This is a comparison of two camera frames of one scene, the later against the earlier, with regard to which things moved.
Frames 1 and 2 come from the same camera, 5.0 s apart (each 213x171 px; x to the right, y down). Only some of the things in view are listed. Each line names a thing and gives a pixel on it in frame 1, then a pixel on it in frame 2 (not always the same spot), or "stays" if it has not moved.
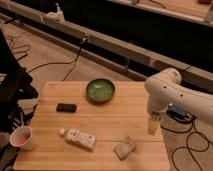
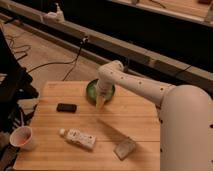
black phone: x=68 y=108 stays
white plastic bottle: x=79 y=138 stays
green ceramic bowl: x=100 y=89 stays
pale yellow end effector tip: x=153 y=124 → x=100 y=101
